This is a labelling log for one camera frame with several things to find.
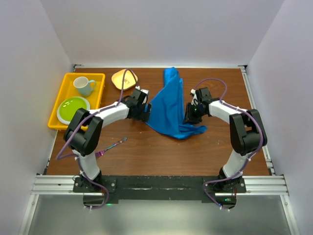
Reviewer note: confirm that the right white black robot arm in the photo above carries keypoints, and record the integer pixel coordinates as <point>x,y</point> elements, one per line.
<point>247,135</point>

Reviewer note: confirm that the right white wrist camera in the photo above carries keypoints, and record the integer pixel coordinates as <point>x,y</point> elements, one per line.
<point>194,97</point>

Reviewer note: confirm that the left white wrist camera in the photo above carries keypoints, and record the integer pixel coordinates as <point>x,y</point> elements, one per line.
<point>143,95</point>

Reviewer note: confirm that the light blue ceramic mug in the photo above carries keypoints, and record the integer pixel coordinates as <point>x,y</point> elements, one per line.
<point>84,86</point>

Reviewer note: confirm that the blue cloth napkin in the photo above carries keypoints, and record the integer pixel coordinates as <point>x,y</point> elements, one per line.
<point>167,109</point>

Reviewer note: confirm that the iridescent metal fork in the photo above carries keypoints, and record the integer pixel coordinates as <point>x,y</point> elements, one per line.
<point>101,153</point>

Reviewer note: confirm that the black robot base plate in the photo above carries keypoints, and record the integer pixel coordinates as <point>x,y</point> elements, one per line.
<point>169,188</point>

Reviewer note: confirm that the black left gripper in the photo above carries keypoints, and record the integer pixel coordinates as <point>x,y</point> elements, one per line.
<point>143,114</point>

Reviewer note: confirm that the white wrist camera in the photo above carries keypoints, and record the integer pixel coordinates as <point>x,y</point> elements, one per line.
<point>143,95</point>
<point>194,97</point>

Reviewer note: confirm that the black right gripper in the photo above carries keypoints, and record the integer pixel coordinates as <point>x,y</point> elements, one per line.
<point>189,118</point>

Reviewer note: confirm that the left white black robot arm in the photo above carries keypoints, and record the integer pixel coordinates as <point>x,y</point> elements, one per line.
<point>83,132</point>

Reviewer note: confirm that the yellow square bowl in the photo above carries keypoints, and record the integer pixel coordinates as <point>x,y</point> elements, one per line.
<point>124,79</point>

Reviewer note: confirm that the green plate white rim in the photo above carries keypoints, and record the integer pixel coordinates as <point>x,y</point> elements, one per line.
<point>68,108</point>

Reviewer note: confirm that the yellow plastic tray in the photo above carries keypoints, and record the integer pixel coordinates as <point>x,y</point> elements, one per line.
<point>67,90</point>

